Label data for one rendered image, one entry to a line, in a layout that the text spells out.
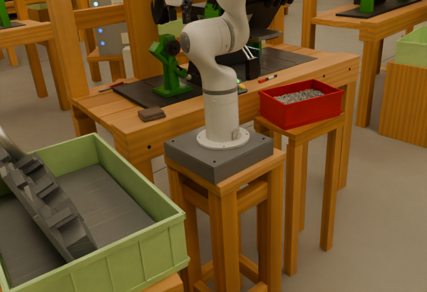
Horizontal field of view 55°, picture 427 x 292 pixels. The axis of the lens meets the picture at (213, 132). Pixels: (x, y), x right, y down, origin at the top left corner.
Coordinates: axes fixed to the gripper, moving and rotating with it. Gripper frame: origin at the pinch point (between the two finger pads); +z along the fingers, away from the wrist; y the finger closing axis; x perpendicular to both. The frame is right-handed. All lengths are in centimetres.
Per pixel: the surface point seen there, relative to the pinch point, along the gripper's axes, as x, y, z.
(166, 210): -41, 51, 37
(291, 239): 36, 27, 106
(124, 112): -14, -31, 42
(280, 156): 12, 41, 45
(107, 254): -61, 59, 35
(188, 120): 3.0, -4.9, 43.6
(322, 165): 133, -33, 130
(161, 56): 7.9, -31.2, 21.2
